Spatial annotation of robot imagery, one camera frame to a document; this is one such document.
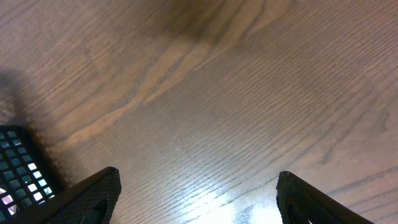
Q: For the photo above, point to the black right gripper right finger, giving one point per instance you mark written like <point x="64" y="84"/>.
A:
<point x="301" y="203"/>

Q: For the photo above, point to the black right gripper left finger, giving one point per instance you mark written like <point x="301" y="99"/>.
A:
<point x="92" y="200"/>

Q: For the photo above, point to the dark green mesh basket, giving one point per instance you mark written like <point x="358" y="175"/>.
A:
<point x="26" y="176"/>

